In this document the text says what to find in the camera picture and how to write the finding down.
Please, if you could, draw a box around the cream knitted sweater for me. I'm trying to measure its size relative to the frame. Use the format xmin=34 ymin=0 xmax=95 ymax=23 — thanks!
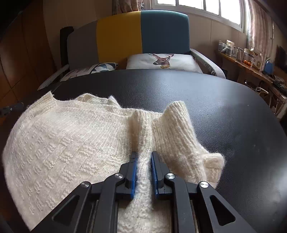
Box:
xmin=2 ymin=93 xmax=225 ymax=232

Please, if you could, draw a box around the geometric pattern pillow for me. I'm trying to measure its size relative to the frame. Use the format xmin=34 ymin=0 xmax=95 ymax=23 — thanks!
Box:
xmin=60 ymin=63 xmax=118 ymax=82

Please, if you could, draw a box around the wooden side table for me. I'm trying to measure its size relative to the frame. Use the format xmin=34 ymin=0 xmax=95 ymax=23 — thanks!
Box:
xmin=215 ymin=40 xmax=286 ymax=119

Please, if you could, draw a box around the deer print pillow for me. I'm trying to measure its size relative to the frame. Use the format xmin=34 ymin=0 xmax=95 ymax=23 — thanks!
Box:
xmin=126 ymin=53 xmax=202 ymax=73

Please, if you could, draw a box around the tricolour sofa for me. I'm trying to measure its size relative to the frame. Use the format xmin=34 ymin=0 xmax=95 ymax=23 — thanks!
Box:
xmin=41 ymin=10 xmax=225 ymax=88

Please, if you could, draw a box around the black monitor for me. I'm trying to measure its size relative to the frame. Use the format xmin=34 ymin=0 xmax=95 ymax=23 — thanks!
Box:
xmin=274 ymin=46 xmax=287 ymax=73

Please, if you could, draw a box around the beige curtain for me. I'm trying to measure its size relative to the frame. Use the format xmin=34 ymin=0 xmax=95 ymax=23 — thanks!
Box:
xmin=245 ymin=1 xmax=274 ymax=57

